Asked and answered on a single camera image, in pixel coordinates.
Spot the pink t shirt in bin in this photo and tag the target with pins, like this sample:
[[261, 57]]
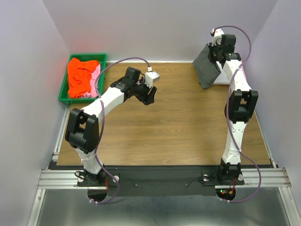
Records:
[[92, 93]]

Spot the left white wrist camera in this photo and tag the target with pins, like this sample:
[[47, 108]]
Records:
[[151, 78]]

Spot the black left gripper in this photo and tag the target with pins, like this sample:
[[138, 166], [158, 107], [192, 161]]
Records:
[[146, 99]]

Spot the grey t shirt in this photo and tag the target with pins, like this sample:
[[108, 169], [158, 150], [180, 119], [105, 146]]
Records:
[[206, 70]]

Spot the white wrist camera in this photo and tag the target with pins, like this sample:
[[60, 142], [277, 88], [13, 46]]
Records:
[[151, 78], [217, 36]]

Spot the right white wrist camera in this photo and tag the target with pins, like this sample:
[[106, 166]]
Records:
[[217, 36]]

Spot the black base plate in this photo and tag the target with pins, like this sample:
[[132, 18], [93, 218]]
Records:
[[122, 181]]

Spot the orange t shirt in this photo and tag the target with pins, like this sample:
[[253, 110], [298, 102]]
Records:
[[79, 74]]

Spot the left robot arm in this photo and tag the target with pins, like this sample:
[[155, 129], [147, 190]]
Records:
[[85, 126]]

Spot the aluminium frame rail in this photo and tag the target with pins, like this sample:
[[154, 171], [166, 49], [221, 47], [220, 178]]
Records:
[[271, 177]]

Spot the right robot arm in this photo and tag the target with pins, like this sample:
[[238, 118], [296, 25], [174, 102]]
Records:
[[240, 105]]

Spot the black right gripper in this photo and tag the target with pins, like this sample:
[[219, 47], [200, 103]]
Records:
[[209, 55]]

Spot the white folded t shirt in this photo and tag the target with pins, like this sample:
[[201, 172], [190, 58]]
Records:
[[220, 78]]

